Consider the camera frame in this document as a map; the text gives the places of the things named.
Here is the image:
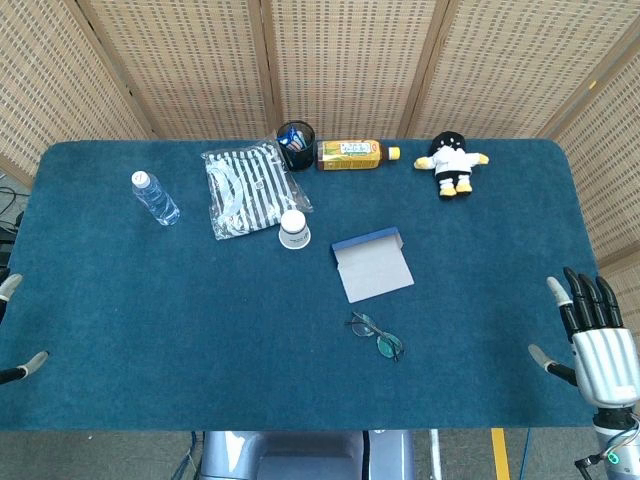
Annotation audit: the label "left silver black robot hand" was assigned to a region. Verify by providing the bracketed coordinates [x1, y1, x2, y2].
[0, 273, 50, 386]

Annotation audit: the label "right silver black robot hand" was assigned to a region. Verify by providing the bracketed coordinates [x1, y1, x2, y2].
[528, 266, 640, 411]

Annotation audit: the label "dark-framed eyeglasses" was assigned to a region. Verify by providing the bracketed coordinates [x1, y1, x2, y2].
[344, 312, 406, 362]

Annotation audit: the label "grey blue box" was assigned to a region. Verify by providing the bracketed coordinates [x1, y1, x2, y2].
[330, 227, 416, 305]

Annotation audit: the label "yellow floor tape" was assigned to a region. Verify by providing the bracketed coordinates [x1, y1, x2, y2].
[491, 428, 512, 480]

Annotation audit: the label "blue carpet table cover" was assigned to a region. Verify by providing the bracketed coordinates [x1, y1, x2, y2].
[0, 138, 636, 432]

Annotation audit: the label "clear plastic water bottle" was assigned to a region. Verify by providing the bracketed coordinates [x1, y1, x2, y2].
[130, 170, 181, 227]

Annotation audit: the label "black white plush doll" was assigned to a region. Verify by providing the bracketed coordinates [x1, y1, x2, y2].
[413, 130, 490, 202]

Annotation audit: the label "striped shirt in plastic bag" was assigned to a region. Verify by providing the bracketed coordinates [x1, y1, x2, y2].
[201, 139, 315, 242]

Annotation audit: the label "grey-blue robot torso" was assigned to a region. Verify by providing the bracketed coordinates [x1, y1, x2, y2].
[199, 429, 416, 480]

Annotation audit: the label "white paper cup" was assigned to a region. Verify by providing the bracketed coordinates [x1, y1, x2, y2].
[278, 209, 312, 250]

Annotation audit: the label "yellow-labelled tea bottle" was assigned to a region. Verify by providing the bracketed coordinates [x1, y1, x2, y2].
[315, 139, 402, 172]

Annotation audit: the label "black mesh pen holder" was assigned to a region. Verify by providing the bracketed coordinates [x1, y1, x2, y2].
[276, 121, 316, 173]

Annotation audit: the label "blue snack packet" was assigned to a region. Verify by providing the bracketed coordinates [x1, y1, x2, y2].
[277, 125, 307, 152]

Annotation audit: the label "bamboo folding screen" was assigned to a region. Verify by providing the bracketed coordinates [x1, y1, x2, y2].
[0, 0, 640, 331]

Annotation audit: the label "blue cable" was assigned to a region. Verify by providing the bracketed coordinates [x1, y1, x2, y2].
[172, 430, 202, 480]

